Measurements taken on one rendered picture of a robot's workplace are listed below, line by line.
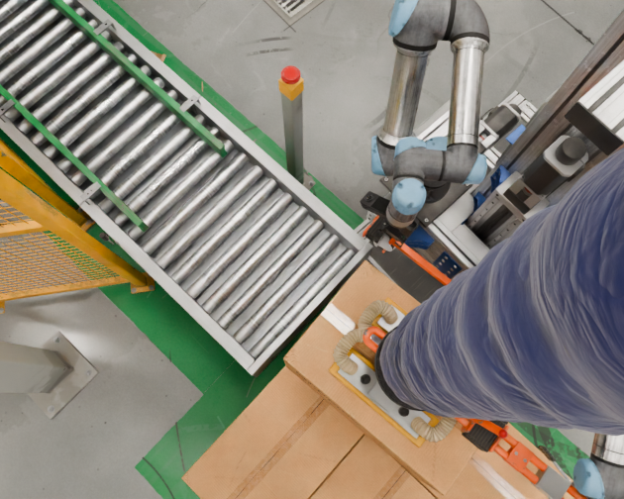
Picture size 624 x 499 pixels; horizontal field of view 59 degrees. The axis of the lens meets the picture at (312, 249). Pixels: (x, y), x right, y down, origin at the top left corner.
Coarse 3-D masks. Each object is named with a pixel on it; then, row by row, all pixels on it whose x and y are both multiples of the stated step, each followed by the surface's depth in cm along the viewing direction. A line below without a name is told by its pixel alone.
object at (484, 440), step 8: (472, 424) 145; (496, 424) 146; (504, 424) 146; (472, 432) 145; (480, 432) 146; (488, 432) 146; (472, 440) 144; (480, 440) 145; (488, 440) 145; (496, 440) 144; (480, 448) 145; (488, 448) 144
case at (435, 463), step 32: (352, 288) 170; (384, 288) 170; (320, 320) 167; (352, 320) 167; (288, 352) 164; (320, 352) 164; (320, 384) 162; (352, 416) 160; (384, 448) 172; (416, 448) 158; (448, 448) 158; (448, 480) 156
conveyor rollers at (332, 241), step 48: (0, 0) 261; (48, 0) 259; (96, 48) 253; (0, 96) 244; (96, 96) 248; (144, 96) 245; (96, 144) 241; (144, 144) 239; (96, 192) 234; (144, 192) 233; (240, 192) 234; (192, 240) 229; (240, 240) 228; (336, 240) 229; (192, 288) 223; (288, 288) 223; (240, 336) 218
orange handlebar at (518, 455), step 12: (408, 252) 159; (420, 264) 158; (444, 276) 157; (372, 348) 152; (468, 420) 147; (516, 444) 146; (504, 456) 145; (516, 456) 144; (528, 456) 144; (516, 468) 144; (540, 468) 145; (576, 492) 143
